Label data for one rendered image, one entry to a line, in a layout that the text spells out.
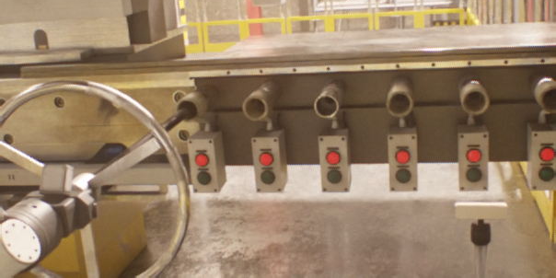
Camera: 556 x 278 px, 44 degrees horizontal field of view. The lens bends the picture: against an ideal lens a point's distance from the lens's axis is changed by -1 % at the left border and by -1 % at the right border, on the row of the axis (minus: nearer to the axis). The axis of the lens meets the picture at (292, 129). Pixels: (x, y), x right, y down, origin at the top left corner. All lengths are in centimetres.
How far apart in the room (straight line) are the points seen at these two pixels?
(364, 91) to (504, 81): 36
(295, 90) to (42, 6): 72
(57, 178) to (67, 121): 98
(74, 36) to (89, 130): 28
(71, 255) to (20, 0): 70
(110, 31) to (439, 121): 96
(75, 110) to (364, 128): 83
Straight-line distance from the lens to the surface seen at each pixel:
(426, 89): 183
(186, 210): 116
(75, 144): 211
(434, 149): 184
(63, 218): 111
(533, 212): 334
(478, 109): 168
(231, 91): 190
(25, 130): 218
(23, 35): 223
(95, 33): 212
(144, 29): 209
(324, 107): 173
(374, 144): 184
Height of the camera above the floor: 124
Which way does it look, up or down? 15 degrees down
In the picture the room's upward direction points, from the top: 4 degrees counter-clockwise
